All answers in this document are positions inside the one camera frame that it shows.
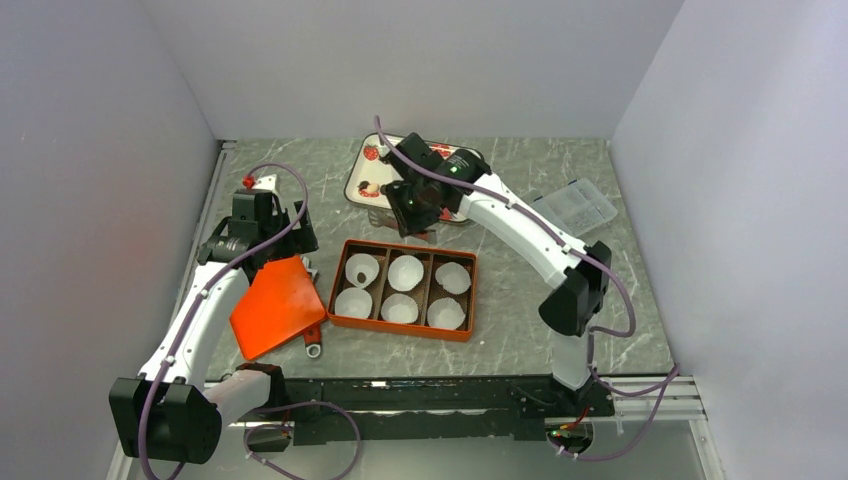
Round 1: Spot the white paper cup front right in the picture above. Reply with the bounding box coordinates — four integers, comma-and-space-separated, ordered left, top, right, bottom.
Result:
427, 298, 466, 330

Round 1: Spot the white paper cup back left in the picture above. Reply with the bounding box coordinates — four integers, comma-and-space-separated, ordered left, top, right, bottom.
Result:
344, 253, 380, 289

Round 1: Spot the white paper cup back middle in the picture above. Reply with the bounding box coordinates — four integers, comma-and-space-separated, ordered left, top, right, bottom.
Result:
387, 255, 424, 292

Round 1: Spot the white paper cup front middle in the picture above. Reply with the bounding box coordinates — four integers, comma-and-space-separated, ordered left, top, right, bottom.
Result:
380, 293, 419, 325

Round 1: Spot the white paper cup front left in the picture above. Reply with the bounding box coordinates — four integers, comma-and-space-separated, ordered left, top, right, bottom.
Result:
334, 287, 373, 319

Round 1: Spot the red handled adjustable wrench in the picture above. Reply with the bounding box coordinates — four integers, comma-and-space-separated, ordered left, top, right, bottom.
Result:
301, 256, 323, 359

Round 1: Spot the white paper cup back right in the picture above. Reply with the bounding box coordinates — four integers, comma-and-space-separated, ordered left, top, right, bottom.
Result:
434, 262, 471, 295

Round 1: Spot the orange chocolate box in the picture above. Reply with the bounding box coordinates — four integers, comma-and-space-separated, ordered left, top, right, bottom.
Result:
327, 239, 477, 342

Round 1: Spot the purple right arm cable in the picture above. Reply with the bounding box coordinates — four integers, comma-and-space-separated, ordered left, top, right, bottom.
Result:
373, 115, 682, 464

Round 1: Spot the white strawberry tray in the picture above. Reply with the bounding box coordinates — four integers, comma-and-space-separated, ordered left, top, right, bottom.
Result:
343, 133, 483, 224

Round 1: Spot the orange box lid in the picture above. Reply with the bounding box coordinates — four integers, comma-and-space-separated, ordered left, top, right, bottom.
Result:
230, 256, 327, 361

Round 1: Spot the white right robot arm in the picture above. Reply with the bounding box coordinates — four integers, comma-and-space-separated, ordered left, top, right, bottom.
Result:
378, 133, 612, 415

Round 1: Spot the black slotted spatula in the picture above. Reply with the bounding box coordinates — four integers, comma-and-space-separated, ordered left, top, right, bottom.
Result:
367, 210, 398, 230

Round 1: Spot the white bracket with red knob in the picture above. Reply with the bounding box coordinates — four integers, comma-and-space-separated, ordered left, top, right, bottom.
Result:
242, 174, 279, 195

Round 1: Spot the clear plastic compartment box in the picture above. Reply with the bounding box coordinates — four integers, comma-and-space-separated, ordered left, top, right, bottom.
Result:
531, 178, 618, 237

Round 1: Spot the white paper cup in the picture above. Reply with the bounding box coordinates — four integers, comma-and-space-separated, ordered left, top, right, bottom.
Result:
387, 255, 424, 292
434, 262, 471, 295
344, 253, 380, 289
427, 298, 466, 330
380, 293, 419, 325
334, 287, 373, 319

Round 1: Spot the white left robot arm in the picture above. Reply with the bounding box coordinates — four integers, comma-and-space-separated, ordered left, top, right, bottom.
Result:
108, 187, 318, 466

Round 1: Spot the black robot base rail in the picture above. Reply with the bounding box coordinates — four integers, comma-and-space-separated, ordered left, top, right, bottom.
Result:
243, 374, 615, 446

